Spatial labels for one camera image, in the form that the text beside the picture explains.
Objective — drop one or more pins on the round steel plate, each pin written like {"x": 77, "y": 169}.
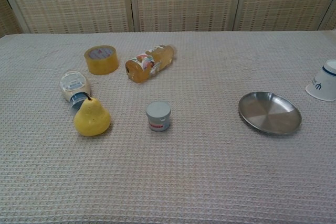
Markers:
{"x": 270, "y": 112}

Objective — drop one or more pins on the white paper cup blue print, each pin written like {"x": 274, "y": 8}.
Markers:
{"x": 321, "y": 82}

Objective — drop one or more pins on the small grey lidded jar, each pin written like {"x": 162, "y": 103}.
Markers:
{"x": 158, "y": 116}

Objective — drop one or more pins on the orange juice bottle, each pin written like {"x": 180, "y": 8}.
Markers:
{"x": 147, "y": 64}

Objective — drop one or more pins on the woven waffle tablecloth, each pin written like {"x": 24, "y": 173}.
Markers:
{"x": 183, "y": 169}

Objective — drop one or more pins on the yellow packing tape roll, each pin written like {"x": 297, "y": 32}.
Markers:
{"x": 101, "y": 61}

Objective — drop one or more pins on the yellow pear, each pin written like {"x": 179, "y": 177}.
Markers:
{"x": 92, "y": 117}

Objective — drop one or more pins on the woven folding screen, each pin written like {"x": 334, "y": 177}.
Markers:
{"x": 168, "y": 1}

